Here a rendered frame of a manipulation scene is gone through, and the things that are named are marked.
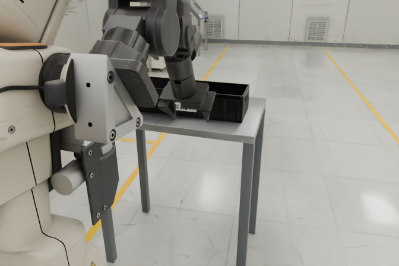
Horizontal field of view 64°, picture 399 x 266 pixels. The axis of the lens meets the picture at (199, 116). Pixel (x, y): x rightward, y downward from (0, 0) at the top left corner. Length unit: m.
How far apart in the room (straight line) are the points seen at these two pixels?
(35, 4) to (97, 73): 0.16
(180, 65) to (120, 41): 0.25
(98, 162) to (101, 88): 0.25
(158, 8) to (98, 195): 0.36
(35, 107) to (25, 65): 0.06
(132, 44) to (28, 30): 0.14
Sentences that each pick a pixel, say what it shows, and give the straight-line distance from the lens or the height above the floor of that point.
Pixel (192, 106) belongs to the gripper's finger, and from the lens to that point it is 0.74.
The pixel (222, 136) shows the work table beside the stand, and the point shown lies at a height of 0.79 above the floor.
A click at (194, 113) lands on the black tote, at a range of 1.32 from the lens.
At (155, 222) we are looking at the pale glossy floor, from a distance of 2.03.
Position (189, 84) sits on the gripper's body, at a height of 1.10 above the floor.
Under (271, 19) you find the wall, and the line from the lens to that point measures 8.04.
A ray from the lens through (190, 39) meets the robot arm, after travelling 0.65.
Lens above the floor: 1.30
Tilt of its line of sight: 22 degrees down
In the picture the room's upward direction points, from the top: straight up
